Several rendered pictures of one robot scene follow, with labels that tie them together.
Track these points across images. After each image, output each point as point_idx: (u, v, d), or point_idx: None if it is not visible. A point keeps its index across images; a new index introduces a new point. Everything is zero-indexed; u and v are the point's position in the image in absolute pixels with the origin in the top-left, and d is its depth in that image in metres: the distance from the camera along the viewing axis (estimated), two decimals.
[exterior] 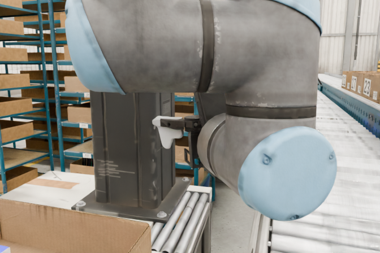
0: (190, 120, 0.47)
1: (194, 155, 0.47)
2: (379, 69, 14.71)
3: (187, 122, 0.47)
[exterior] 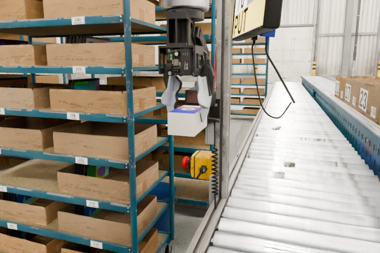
0: None
1: None
2: (379, 69, 14.28)
3: None
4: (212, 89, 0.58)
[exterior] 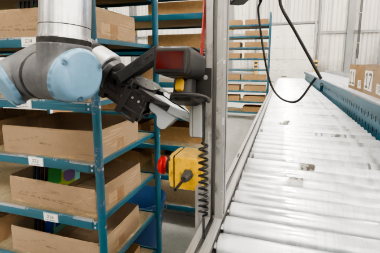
0: (147, 79, 0.66)
1: None
2: None
3: (147, 81, 0.66)
4: (164, 104, 0.58)
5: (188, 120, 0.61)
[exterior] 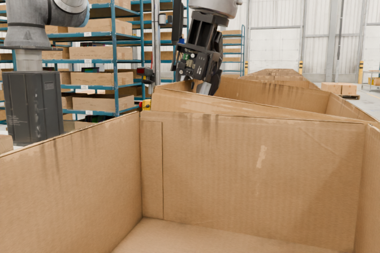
0: None
1: (182, 43, 0.53)
2: (361, 68, 15.28)
3: None
4: None
5: None
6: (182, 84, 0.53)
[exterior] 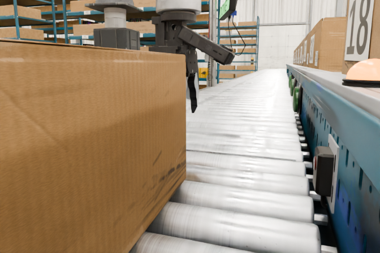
0: (195, 52, 0.61)
1: None
2: None
3: (194, 53, 0.62)
4: None
5: (191, 110, 0.66)
6: None
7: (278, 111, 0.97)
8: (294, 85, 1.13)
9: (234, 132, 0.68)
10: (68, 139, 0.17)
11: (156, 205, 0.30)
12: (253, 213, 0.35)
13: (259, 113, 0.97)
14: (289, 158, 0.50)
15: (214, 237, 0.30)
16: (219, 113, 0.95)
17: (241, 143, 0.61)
